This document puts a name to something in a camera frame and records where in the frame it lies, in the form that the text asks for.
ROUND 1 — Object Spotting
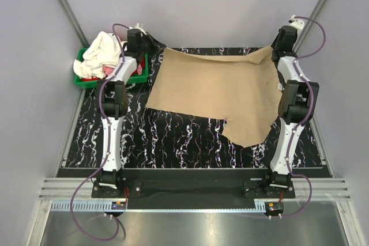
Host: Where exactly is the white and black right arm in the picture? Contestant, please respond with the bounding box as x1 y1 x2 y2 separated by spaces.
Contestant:
259 24 319 198

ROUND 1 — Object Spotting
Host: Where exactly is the beige t-shirt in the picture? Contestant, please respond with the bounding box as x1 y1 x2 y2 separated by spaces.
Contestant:
146 46 281 147

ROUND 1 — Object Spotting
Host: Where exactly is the white slotted cable duct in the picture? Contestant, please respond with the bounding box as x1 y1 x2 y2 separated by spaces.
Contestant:
51 200 283 213

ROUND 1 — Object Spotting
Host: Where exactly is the green plastic bin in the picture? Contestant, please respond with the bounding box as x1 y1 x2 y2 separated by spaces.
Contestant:
74 47 150 90

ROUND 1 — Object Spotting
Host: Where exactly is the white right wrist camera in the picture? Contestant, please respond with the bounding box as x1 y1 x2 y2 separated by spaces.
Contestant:
288 15 305 32

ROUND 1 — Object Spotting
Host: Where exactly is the aluminium corner post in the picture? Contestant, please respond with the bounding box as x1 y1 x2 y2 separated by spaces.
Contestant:
57 0 89 47
294 0 327 52

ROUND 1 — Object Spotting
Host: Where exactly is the left aluminium corner post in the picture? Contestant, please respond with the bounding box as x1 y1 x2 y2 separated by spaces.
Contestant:
57 0 89 47

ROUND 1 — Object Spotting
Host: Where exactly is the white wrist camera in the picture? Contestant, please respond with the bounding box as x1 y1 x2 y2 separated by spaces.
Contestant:
134 22 147 35
288 15 305 32

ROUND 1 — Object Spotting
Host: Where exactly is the aluminium rail frame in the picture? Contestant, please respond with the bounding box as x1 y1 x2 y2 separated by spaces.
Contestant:
27 177 368 245

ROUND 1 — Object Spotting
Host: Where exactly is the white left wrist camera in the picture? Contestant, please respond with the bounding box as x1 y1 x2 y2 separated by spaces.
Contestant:
134 22 147 35

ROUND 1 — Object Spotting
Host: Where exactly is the white t-shirt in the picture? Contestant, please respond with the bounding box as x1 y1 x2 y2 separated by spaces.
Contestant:
73 31 126 80

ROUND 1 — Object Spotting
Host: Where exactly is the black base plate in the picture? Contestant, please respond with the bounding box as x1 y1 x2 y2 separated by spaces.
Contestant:
92 169 296 210

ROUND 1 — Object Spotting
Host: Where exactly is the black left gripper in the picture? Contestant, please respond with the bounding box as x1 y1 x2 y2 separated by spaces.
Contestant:
138 33 165 58

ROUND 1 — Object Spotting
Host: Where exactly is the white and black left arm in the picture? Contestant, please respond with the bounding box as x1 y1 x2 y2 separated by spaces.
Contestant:
92 25 165 198

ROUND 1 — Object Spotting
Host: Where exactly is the pink t-shirt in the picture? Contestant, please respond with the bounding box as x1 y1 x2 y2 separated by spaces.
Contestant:
103 62 144 80

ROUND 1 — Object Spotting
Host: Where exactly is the right aluminium corner post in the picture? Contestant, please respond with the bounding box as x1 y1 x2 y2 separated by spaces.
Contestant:
294 0 327 52

